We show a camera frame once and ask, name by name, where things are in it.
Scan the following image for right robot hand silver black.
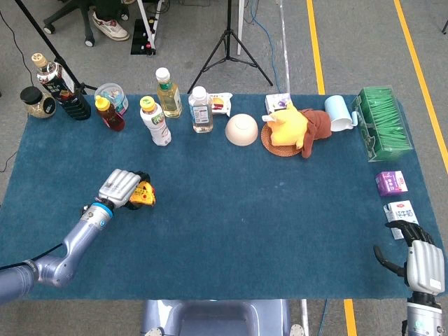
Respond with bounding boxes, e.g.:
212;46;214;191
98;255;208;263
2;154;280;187
373;220;445;308

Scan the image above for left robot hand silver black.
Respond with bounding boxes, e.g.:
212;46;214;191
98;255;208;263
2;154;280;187
94;169;157;211

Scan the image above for yellow tape measure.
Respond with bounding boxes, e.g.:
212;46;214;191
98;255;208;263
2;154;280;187
128;180;158;208

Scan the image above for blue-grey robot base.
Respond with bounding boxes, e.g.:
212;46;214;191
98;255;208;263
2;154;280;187
139;299;309;336

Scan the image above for white blue milk carton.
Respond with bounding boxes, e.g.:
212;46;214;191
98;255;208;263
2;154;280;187
383;199;420;241

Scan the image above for red honey bottle yellow cap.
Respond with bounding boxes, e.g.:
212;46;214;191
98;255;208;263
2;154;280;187
94;95;126;132

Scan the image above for white drink bottle yellow cap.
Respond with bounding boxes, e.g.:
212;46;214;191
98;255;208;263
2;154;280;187
139;96;172;147

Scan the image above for purple milk carton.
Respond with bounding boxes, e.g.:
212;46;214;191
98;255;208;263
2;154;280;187
375;170;409;197

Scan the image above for clear round candy container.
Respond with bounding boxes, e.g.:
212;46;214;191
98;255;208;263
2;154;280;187
94;83;130;115

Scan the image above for yellow liquid bottle white cap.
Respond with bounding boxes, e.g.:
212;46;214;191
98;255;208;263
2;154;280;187
155;67;183;119

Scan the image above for blue table mat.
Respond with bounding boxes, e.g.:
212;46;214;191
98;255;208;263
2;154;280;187
0;93;448;301

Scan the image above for clear water bottle white cap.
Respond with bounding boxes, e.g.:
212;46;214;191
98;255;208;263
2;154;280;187
188;85;214;134

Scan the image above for dark tea bottle beige cap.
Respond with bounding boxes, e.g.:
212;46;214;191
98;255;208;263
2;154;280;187
31;52;92;121

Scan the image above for glass jar black lid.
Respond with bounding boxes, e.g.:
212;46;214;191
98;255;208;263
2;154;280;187
20;86;57;119

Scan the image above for metal table leg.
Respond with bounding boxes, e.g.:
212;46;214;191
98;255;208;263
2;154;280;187
300;299;311;336

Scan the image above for packaged red snack cake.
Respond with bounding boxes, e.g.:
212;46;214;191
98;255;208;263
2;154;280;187
209;92;234;118

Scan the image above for beige upturned bowl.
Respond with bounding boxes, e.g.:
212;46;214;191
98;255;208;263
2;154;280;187
225;113;259;147

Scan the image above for green tissue box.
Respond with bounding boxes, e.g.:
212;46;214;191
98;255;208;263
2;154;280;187
351;86;414;163

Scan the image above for black power strip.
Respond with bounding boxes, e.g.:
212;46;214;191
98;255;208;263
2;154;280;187
130;17;158;56

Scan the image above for white sneaker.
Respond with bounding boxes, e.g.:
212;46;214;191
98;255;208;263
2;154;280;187
92;11;130;42

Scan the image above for black light stand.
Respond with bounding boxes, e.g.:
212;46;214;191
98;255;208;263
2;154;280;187
13;0;99;96

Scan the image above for brown woven coaster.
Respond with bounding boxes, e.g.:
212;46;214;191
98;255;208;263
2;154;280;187
260;122;305;158

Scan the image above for black office chair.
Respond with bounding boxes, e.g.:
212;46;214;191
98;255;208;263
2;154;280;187
42;0;130;48

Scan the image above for brown cloth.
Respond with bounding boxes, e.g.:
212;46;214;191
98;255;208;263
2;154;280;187
300;108;332;160

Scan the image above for small white purple box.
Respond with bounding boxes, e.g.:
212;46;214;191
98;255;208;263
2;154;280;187
265;92;293;115

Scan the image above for light blue white mug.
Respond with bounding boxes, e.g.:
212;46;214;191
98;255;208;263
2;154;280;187
324;94;360;132

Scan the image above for yellow plush duck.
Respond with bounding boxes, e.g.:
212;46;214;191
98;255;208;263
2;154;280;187
262;104;309;151

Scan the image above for black tripod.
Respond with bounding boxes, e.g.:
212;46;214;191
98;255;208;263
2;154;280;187
187;0;274;95

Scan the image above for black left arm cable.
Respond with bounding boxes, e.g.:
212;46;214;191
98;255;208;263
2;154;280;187
0;243;67;272

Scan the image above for blue floor cable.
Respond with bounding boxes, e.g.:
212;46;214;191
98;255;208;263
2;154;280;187
244;0;283;92
318;299;332;336

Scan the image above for black floor cable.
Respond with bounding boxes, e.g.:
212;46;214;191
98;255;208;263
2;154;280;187
0;150;18;173
0;9;33;88

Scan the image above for white post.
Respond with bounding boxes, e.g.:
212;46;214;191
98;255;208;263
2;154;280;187
237;0;245;56

